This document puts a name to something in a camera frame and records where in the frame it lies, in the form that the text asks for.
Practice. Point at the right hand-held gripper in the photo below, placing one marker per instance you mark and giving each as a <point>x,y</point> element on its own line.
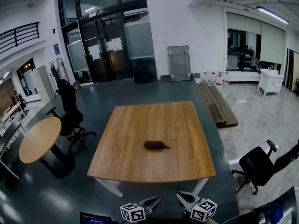
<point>203,210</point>

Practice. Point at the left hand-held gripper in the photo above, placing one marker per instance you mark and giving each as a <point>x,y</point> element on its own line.
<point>133,212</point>

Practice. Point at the black oval case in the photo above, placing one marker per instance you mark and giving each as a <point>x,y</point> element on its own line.
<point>154,145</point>

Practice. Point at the white table leg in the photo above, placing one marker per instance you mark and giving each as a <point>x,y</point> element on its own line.
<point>109,188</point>
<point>201,186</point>

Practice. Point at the person's black shirt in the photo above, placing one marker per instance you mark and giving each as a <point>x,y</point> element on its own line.
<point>168,221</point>

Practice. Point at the black touchscreen tablet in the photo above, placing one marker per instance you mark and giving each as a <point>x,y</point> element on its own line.
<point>95,218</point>

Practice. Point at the black side desk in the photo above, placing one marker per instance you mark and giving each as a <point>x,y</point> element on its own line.
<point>264,209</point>

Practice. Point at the dark wooden platform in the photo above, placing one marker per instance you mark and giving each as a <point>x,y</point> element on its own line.
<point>219,106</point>

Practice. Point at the black high-back office chair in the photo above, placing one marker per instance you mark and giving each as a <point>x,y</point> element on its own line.
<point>70,115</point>

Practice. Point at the row of clear water jugs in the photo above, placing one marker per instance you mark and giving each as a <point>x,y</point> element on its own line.
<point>215,79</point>

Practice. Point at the round wooden table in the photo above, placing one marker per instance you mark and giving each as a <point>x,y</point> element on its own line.
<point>39,139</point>

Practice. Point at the black bundled pile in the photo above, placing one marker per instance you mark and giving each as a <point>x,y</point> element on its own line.
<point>144,72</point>

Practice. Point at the grey folded table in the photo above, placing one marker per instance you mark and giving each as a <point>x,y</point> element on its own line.
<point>179,62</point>

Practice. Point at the cardboard box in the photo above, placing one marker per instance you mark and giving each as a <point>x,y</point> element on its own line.
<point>76,85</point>

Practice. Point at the black framed glass entrance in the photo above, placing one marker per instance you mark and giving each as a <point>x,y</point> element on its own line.
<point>109,64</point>

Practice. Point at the white sink cabinet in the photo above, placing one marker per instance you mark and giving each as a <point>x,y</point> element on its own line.
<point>271,80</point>

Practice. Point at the dark glass window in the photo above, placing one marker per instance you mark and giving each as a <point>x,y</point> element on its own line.
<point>236,52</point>

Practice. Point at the chrome faucet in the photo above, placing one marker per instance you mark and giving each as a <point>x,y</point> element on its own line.
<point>271,67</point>

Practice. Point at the coat rack with clothes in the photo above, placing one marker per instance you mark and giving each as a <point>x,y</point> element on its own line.
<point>59,71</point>

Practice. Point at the white paper notice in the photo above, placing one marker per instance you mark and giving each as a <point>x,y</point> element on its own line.
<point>94,52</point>
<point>114,44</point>

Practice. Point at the grey metal lockers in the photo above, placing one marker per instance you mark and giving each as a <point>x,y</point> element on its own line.
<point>43,83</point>

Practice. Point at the black swivel chair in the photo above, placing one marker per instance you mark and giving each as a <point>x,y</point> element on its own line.
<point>23,104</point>

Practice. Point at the black and white curtain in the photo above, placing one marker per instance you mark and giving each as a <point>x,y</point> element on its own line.
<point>292,71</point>

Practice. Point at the light wooden bench table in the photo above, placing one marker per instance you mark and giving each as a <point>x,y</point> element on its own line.
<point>11,109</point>

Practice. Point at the long white roller blind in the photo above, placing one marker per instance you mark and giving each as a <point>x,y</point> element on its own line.
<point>272,43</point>

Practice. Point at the short white roller blind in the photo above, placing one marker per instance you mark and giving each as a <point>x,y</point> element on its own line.
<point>243,23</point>

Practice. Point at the linear ceiling light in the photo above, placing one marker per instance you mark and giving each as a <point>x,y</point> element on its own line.
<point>272,15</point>

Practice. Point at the black balcony railing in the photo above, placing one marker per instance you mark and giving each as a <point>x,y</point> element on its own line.
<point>16,35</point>

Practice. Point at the black desk white frame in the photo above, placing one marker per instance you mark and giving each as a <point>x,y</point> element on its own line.
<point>9,132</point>

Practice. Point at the blue wall poster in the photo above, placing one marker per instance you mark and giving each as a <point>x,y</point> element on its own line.
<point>57,49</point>

